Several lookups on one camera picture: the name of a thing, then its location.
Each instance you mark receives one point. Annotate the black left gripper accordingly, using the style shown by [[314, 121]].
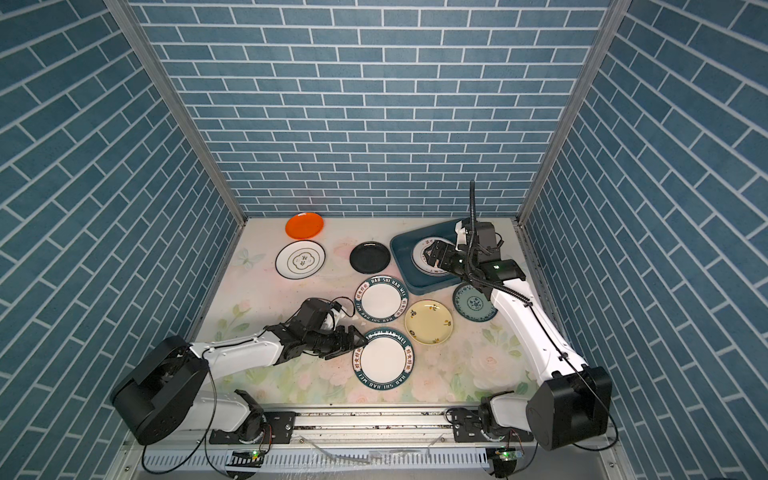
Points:
[[343, 346]]

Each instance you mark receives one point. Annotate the green blue floral plate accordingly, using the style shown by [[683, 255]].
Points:
[[472, 305]]

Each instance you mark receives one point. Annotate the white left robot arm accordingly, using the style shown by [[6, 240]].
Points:
[[165, 393]]

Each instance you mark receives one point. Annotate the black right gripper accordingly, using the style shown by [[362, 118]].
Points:
[[445, 262]]

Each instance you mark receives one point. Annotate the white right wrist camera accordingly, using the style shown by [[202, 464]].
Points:
[[464, 234]]

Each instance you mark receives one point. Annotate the teal plastic bin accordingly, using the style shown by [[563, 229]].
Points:
[[407, 249]]

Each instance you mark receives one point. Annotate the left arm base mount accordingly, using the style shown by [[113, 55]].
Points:
[[255, 425]]

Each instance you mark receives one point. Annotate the green rim plate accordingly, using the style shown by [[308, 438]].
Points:
[[386, 361], [381, 299]]

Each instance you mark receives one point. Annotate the black plate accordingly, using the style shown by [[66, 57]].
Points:
[[369, 257]]

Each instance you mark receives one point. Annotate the orange sunburst plate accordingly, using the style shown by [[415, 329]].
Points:
[[418, 259]]

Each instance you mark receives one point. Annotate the aluminium front rail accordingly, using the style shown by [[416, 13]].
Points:
[[312, 441]]

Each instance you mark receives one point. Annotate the yellow floral plate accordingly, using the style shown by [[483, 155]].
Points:
[[429, 322]]

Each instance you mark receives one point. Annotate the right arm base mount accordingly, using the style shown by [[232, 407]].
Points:
[[499, 417]]

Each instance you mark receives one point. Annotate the white plate cloud motif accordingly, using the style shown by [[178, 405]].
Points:
[[300, 259]]

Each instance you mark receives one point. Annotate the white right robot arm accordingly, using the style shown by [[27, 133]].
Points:
[[572, 401]]

